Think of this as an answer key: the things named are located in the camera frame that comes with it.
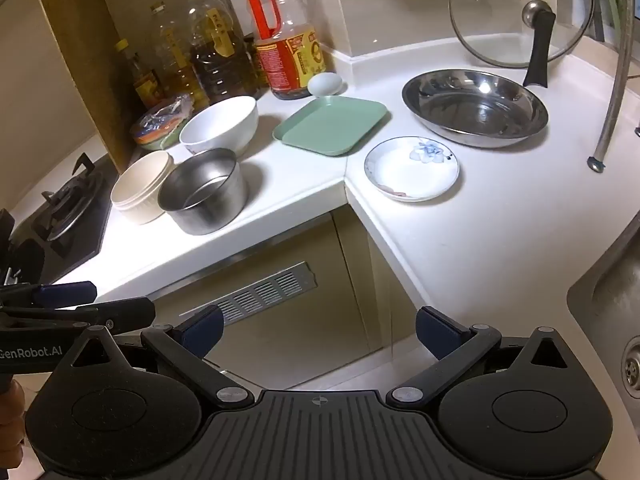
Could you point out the cream ribbed bowl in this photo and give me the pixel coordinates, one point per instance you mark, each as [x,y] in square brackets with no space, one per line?
[135,195]

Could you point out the pale egg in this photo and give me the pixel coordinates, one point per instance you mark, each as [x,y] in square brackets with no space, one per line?
[325,85]

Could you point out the green square plate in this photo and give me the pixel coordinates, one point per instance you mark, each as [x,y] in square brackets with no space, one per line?
[330,125]

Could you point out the person's left hand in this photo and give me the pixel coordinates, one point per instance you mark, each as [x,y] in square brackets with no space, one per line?
[11,420]

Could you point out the small white floral plate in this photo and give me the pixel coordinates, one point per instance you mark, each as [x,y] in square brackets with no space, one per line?
[410,172]

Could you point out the small yellow-capped bottle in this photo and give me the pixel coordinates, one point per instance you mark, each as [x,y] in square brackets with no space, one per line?
[142,85]

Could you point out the wrapped stack of colourful plates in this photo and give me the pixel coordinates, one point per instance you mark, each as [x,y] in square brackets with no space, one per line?
[157,125]

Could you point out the clear bottle of yellow oil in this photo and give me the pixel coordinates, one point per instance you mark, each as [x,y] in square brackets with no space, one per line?
[175,60]

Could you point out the black gas stove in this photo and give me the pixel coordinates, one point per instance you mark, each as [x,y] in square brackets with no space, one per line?
[97,230]

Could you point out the small steel ladle pan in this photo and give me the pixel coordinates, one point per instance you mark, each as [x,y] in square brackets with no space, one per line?
[475,105]

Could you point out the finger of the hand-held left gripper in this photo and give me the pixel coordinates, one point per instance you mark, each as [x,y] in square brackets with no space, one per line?
[125,312]
[70,290]

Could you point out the white bowl with pink flowers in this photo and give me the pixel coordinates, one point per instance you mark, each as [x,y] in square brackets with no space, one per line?
[220,122]

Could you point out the metal dish rack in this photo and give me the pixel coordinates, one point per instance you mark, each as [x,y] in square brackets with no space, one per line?
[613,110]

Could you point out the small dark sauce jar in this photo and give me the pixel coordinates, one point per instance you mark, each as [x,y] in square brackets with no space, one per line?
[260,65]

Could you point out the stainless steel bowl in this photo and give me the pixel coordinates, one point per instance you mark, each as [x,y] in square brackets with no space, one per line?
[205,200]

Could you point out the sink drain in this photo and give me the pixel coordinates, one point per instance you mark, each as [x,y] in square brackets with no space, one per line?
[632,367]

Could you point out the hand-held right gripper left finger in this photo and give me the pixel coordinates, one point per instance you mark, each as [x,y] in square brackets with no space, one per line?
[202,329]

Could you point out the stainless steel sink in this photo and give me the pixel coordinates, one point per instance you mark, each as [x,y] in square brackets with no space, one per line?
[610,300]

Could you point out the metal stove burner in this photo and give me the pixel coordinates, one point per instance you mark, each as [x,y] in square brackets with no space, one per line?
[70,210]

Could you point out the wooden cutting board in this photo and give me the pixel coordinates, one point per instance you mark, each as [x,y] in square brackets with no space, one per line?
[75,35]

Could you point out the metal vent grille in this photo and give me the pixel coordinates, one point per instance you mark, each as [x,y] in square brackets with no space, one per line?
[260,292]

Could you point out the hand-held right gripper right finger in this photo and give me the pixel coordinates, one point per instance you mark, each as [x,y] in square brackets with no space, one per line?
[440,330]

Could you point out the glass pot lid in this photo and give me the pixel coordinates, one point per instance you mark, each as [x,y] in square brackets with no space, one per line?
[495,15]

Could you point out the large dark oil bottle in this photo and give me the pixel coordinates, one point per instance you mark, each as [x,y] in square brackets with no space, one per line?
[220,70]

